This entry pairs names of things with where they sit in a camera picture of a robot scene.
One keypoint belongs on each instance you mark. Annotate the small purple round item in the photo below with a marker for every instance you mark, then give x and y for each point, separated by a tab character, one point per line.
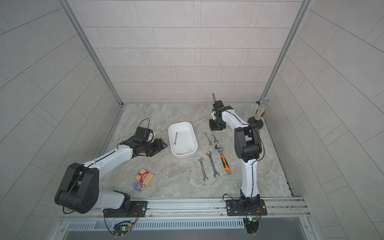
138	186

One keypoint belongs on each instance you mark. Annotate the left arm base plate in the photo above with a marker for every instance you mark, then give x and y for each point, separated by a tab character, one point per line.
129	209

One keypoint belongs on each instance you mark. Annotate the long silver open-end wrench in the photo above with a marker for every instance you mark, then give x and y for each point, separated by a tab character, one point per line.
205	178

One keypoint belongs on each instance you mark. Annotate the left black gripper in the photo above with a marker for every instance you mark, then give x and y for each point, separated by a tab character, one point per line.
159	146

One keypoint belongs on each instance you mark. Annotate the left circuit board with cables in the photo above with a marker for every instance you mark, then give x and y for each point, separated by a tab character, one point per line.
121	228

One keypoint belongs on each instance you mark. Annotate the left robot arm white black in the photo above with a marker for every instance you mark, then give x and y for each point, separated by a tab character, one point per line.
79	189

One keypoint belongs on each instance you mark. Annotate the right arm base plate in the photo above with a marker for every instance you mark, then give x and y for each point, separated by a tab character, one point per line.
237	207

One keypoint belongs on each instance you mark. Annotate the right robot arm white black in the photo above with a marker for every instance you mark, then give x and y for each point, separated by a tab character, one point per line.
248	147

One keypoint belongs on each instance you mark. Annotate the large silver combination wrench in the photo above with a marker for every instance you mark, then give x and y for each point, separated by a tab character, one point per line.
215	173

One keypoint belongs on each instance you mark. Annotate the red striped card box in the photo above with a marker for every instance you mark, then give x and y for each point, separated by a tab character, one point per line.
144	177

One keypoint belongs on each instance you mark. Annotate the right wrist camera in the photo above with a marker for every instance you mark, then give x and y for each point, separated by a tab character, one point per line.
218	106

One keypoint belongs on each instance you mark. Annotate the aluminium rail frame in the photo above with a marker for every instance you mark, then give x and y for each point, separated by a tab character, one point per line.
217	208

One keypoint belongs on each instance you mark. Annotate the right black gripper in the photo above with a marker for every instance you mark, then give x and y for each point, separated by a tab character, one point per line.
213	126

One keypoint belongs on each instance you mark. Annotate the glitter tube on black stand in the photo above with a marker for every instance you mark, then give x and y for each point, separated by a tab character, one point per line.
257	119

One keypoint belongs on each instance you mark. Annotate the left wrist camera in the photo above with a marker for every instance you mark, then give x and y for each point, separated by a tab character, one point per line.
144	134

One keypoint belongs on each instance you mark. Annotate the circuit board with cables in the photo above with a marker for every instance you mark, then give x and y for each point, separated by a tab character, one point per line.
251	225
121	228

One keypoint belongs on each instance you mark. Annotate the white plastic storage box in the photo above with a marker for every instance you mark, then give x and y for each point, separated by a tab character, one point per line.
186	142

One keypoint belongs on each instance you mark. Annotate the orange handled adjustable wrench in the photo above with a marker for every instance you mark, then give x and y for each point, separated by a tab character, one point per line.
219	149

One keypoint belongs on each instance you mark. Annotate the right circuit board with cables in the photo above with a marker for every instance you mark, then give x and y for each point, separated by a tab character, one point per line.
251	225

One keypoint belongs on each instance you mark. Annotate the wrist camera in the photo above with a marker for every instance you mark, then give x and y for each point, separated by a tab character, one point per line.
144	134
218	106

